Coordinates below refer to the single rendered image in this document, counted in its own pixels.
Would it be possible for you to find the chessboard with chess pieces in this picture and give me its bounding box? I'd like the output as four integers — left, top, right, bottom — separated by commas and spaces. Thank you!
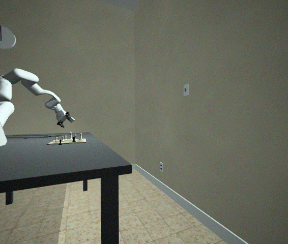
48, 139, 86, 145

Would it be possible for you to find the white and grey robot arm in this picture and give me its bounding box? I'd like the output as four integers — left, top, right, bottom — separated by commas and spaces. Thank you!
0, 69, 63, 127

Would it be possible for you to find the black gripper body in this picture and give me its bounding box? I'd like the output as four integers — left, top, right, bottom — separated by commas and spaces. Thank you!
56, 110, 67, 122

